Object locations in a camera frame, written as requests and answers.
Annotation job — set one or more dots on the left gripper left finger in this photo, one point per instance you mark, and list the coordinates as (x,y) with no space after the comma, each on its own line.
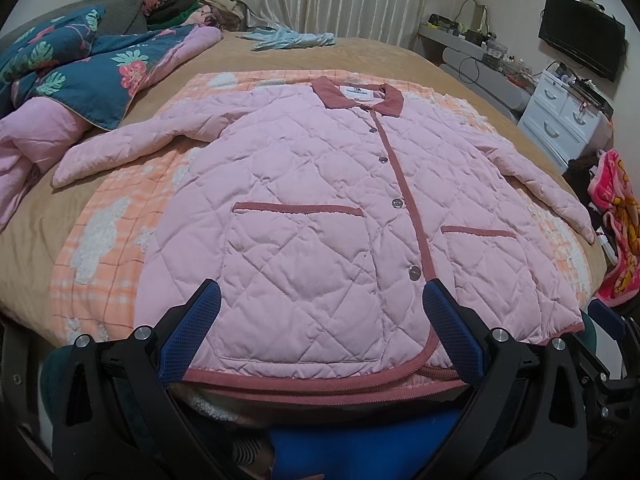
(114,416)

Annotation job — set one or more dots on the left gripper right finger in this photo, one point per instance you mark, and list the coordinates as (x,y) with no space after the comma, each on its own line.
(525,417)

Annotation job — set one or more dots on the pink quilted jacket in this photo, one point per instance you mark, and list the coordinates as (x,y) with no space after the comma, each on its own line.
(322,210)

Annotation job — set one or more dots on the pile of clothes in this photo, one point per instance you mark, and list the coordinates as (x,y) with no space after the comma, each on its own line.
(223,14)

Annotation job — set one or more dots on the orange plaid cartoon blanket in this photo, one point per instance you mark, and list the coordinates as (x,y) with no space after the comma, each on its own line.
(94,279)

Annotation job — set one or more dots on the pink yellow cartoon towel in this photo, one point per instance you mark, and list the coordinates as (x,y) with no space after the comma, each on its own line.
(611,192)

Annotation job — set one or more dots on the tan bed cover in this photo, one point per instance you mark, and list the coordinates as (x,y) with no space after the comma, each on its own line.
(36,233)

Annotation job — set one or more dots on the white drawer cabinet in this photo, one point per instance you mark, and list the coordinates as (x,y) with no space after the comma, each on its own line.
(563,123)

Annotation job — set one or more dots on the grey white curved shelf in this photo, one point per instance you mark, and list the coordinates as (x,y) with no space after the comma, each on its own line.
(464,61)

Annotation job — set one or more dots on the blue floral pink quilt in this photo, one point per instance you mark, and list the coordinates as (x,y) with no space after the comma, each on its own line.
(62,78)

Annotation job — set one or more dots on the grey pillow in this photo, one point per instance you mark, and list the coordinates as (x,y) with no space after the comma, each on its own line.
(121,17)

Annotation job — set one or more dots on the light blue garment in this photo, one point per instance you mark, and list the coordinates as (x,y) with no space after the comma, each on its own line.
(284,38)

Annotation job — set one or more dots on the black wall television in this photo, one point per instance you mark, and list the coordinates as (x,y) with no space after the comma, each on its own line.
(584,33)

